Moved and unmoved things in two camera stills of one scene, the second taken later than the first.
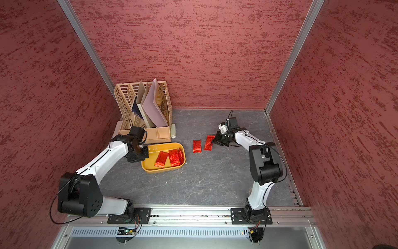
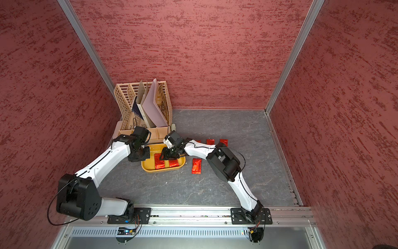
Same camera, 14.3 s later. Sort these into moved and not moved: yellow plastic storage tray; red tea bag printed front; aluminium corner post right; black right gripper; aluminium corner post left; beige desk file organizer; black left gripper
Moved: red tea bag printed front; black right gripper
Not moved: yellow plastic storage tray; black left gripper; aluminium corner post left; beige desk file organizer; aluminium corner post right
